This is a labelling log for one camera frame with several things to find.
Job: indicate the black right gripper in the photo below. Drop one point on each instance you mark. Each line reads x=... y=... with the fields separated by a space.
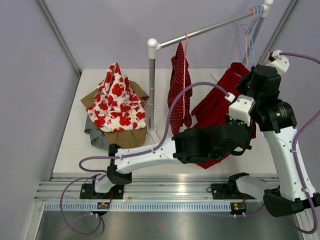
x=240 y=85

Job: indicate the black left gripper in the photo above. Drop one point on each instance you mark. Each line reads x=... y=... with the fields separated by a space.
x=252 y=132

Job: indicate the red skirt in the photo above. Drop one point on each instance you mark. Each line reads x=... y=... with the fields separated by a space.
x=210 y=114

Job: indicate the tan skirt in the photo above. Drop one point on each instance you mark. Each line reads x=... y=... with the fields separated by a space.
x=125 y=139

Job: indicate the red white floral garment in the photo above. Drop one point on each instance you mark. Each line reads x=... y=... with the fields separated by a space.
x=116 y=106

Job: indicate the grey pleated skirt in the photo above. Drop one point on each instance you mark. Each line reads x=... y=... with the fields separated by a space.
x=96 y=136

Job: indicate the light blue wire hanger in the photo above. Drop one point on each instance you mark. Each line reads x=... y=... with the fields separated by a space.
x=252 y=34

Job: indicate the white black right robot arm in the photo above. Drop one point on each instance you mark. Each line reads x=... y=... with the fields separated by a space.
x=259 y=103

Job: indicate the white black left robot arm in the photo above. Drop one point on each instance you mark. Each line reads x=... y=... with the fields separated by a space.
x=192 y=146

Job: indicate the silver clothes rack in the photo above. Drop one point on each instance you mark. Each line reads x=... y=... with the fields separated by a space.
x=154 y=46

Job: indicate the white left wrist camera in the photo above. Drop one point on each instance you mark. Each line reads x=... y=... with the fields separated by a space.
x=240 y=108

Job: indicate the aluminium mounting rail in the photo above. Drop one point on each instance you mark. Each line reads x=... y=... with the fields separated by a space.
x=172 y=188

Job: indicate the white slotted cable duct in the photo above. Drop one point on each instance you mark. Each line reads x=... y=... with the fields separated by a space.
x=138 y=206

